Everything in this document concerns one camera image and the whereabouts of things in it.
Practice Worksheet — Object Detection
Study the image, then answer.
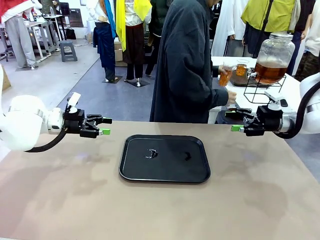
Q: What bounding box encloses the white side table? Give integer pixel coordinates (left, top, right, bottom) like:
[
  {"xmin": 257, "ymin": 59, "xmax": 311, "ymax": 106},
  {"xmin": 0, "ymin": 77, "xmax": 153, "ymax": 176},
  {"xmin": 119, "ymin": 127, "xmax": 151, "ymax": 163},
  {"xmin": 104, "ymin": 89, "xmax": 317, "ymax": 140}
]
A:
[{"xmin": 208, "ymin": 56, "xmax": 303, "ymax": 125}]

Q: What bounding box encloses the mannequin in black vest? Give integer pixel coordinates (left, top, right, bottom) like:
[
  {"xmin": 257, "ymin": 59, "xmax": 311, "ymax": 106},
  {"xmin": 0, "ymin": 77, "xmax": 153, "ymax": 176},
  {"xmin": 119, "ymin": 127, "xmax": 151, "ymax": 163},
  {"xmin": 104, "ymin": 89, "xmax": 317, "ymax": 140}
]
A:
[{"xmin": 289, "ymin": 0, "xmax": 313, "ymax": 76}]

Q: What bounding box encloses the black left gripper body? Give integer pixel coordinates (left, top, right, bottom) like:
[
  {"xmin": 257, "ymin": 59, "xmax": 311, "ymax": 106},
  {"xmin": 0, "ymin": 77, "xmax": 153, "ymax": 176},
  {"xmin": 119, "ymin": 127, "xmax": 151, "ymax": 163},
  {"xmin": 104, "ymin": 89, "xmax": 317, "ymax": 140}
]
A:
[{"xmin": 63, "ymin": 109, "xmax": 89, "ymax": 135}]

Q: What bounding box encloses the grey step stool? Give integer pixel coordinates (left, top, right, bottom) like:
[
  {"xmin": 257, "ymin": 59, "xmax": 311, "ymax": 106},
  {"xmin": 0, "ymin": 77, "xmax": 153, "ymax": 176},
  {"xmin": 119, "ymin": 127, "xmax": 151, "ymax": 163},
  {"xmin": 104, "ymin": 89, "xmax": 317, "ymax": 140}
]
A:
[{"xmin": 59, "ymin": 40, "xmax": 78, "ymax": 63}]

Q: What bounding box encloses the figure in dark green jacket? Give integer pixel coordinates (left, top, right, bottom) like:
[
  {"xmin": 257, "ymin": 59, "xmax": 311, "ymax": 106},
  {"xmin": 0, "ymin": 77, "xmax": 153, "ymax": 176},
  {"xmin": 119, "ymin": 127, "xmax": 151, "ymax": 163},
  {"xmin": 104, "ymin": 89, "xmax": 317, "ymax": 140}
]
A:
[{"xmin": 144, "ymin": 0, "xmax": 167, "ymax": 77}]

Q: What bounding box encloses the mannequin in yellow-green jacket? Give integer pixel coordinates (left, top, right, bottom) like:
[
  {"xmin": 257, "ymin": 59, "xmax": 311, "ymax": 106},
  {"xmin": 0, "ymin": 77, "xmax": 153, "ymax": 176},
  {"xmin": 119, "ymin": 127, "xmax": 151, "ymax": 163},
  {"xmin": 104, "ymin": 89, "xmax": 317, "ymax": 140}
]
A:
[{"xmin": 241, "ymin": 0, "xmax": 302, "ymax": 58}]

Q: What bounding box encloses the person's right forearm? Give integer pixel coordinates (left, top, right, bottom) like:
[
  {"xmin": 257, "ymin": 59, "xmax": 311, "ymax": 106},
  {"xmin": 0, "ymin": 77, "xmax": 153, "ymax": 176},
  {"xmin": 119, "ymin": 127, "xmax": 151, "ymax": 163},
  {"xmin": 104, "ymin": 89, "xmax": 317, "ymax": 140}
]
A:
[{"xmin": 199, "ymin": 87, "xmax": 230, "ymax": 110}]

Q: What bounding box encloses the black wire dispenser stand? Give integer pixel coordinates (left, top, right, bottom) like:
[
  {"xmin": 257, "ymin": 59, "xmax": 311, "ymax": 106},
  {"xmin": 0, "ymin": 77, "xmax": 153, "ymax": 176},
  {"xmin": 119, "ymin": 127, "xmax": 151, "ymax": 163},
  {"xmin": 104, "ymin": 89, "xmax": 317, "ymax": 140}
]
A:
[{"xmin": 243, "ymin": 74, "xmax": 287, "ymax": 104}]

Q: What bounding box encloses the black plastic serving tray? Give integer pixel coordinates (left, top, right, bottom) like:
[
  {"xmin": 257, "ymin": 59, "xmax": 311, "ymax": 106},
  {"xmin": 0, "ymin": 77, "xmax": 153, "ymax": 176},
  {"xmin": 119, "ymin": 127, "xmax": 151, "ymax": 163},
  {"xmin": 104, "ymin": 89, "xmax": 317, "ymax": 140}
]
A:
[{"xmin": 118, "ymin": 134, "xmax": 211, "ymax": 184}]

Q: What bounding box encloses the black handbag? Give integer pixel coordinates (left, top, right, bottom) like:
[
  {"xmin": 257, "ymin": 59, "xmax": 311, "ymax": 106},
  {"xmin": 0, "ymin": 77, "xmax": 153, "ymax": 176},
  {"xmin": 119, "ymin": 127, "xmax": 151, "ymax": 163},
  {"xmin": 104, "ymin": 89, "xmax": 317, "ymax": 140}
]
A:
[{"xmin": 65, "ymin": 26, "xmax": 77, "ymax": 40}]

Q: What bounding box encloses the grey workstation desk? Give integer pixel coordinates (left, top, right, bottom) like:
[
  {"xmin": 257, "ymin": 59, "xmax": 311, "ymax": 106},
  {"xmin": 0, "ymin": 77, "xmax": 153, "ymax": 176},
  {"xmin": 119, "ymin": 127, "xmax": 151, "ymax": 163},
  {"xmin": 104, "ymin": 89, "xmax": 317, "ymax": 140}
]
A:
[{"xmin": 24, "ymin": 14, "xmax": 63, "ymax": 61}]

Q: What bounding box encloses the tall clear plastic cup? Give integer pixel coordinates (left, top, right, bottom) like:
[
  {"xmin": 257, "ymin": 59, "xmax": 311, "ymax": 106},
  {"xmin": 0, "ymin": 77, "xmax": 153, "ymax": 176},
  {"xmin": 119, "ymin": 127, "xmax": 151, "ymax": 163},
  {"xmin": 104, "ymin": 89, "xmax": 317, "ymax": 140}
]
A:
[{"xmin": 219, "ymin": 63, "xmax": 237, "ymax": 87}]

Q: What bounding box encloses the brown cardboard box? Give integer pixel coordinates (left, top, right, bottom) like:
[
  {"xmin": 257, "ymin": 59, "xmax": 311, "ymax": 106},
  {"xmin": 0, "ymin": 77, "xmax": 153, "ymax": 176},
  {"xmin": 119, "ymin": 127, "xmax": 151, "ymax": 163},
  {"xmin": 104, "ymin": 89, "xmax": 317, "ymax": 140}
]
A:
[{"xmin": 114, "ymin": 41, "xmax": 128, "ymax": 67}]

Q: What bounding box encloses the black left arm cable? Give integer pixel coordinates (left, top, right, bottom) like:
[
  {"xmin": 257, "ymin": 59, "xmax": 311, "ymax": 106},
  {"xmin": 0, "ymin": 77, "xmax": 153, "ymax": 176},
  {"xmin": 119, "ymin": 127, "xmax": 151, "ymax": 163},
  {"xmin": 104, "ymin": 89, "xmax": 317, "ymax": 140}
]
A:
[{"xmin": 24, "ymin": 127, "xmax": 68, "ymax": 153}]

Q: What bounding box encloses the person's right hand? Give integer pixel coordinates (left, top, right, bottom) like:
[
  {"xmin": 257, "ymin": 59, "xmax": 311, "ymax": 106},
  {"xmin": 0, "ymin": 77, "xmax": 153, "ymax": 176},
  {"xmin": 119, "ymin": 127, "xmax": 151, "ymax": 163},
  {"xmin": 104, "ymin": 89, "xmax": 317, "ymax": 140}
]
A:
[{"xmin": 226, "ymin": 89, "xmax": 238, "ymax": 107}]

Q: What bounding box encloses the mannequin in blue skirt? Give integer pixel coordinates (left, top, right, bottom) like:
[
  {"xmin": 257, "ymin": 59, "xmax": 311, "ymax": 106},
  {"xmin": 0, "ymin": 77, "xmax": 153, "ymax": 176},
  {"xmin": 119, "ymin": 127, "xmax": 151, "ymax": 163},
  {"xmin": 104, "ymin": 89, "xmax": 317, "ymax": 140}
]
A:
[{"xmin": 86, "ymin": 0, "xmax": 123, "ymax": 84}]

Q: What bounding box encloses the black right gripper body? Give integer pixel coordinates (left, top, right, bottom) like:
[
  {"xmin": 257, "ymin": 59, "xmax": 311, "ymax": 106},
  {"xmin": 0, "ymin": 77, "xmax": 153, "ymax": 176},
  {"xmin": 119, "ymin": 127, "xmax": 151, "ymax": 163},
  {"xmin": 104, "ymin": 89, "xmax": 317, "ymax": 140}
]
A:
[{"xmin": 256, "ymin": 105, "xmax": 284, "ymax": 133}]

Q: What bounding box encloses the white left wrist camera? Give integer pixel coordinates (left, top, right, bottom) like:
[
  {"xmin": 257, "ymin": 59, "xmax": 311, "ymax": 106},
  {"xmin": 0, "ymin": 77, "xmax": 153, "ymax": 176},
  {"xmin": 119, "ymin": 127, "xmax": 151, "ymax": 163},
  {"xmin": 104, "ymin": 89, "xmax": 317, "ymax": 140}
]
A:
[{"xmin": 66, "ymin": 91, "xmax": 82, "ymax": 113}]

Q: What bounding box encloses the mannequin in camouflage trousers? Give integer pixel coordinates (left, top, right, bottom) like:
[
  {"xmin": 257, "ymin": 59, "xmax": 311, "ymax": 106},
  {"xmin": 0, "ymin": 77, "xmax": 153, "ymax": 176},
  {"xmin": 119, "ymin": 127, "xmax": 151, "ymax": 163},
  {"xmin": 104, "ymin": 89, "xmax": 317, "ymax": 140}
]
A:
[{"xmin": 294, "ymin": 0, "xmax": 320, "ymax": 82}]

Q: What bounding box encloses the leaning cardboard sheet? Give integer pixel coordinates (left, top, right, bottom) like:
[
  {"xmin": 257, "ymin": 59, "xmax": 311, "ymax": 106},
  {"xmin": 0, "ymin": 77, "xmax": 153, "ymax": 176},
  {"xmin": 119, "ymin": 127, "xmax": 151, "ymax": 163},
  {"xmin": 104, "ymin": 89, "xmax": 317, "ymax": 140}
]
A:
[{"xmin": 1, "ymin": 72, "xmax": 11, "ymax": 91}]

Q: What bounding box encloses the short clear plastic cup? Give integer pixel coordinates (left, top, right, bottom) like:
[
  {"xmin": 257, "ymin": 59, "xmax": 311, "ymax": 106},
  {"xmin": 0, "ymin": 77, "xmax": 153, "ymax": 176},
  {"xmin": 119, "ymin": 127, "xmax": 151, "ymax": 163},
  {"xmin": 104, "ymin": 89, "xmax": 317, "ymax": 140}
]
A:
[{"xmin": 236, "ymin": 59, "xmax": 249, "ymax": 76}]

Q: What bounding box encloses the glass tea dispenser jar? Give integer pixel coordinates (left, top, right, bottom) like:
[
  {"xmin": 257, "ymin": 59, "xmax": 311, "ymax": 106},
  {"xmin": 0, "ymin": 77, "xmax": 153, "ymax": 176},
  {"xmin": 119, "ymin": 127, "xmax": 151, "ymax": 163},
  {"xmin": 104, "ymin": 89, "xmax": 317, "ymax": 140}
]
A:
[{"xmin": 254, "ymin": 32, "xmax": 296, "ymax": 85}]

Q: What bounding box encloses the mannequin with yellow scarf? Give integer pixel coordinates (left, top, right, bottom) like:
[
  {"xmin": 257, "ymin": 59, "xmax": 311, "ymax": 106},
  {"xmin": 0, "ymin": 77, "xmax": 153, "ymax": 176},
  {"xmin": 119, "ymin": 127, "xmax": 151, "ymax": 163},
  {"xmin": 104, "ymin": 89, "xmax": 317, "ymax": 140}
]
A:
[{"xmin": 116, "ymin": 0, "xmax": 153, "ymax": 88}]

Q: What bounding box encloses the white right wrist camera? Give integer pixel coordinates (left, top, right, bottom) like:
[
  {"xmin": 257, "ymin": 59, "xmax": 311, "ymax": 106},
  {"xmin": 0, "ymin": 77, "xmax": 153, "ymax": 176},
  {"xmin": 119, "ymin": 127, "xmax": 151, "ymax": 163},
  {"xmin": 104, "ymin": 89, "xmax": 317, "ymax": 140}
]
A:
[{"xmin": 264, "ymin": 90, "xmax": 288, "ymax": 111}]

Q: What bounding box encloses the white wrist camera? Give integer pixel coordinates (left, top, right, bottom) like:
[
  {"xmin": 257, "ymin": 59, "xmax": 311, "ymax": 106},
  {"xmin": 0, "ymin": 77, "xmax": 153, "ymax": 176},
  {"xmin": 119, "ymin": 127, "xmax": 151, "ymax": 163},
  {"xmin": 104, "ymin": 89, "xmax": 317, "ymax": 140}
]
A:
[
  {"xmin": 264, "ymin": 90, "xmax": 288, "ymax": 111},
  {"xmin": 66, "ymin": 91, "xmax": 82, "ymax": 113}
]

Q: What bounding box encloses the person in dark shirt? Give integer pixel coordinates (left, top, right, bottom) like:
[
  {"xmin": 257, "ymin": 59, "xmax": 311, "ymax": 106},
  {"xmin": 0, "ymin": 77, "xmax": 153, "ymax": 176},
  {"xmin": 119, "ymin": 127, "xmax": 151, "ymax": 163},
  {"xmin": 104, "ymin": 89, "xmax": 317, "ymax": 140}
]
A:
[{"xmin": 149, "ymin": 0, "xmax": 230, "ymax": 125}]

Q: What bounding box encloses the dark brown handled tray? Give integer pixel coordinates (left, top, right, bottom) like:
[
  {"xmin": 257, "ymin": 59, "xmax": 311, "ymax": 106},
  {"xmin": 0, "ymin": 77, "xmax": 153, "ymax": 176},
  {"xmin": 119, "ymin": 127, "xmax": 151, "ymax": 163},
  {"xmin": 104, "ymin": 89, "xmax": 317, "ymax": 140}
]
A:
[{"xmin": 229, "ymin": 72, "xmax": 271, "ymax": 88}]

